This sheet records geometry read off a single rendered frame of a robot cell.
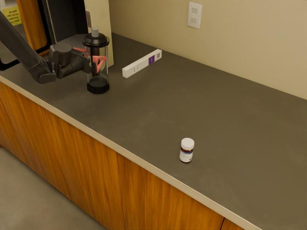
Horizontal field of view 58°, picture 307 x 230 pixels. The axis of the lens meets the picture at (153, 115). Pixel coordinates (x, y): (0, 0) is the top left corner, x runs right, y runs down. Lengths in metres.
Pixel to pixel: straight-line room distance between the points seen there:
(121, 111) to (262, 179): 0.58
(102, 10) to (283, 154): 0.92
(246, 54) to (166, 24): 0.46
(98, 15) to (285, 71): 0.85
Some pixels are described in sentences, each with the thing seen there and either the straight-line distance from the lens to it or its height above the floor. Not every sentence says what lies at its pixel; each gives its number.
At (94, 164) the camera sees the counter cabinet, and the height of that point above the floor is 0.67.
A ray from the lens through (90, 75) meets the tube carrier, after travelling 1.19.
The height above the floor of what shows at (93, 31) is 1.21.
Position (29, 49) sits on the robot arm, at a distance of 0.98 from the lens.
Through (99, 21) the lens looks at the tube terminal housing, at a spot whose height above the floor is 1.18.
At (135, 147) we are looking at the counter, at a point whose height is 0.94.
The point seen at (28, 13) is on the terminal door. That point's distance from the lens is 1.44.
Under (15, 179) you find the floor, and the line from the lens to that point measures 2.27.
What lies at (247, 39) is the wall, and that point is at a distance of 1.36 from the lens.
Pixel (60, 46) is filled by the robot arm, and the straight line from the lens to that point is 1.03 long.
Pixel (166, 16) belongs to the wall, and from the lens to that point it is 1.53.
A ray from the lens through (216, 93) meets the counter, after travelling 1.25.
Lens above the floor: 1.64
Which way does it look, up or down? 40 degrees down
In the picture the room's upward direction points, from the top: 1 degrees clockwise
